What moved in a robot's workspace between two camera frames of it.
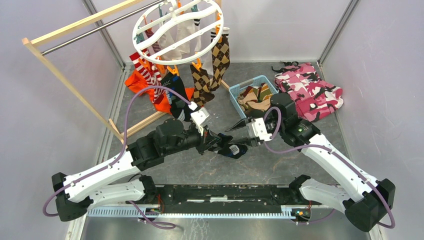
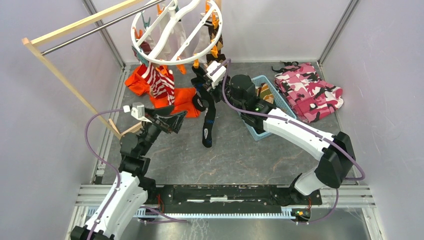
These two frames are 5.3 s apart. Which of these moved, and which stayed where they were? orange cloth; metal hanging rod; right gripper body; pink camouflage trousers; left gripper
Moved: left gripper; right gripper body
Stayed: orange cloth; pink camouflage trousers; metal hanging rod
